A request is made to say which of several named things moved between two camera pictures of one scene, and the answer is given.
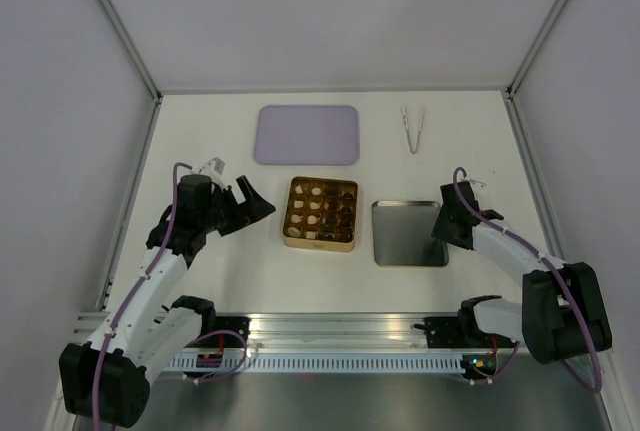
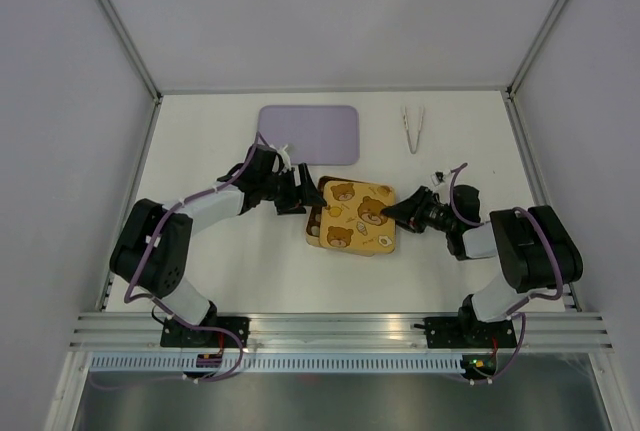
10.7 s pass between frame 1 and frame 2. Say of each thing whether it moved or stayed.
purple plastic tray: stayed
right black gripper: moved
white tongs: stayed
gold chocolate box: moved
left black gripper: moved
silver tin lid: moved
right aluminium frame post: stayed
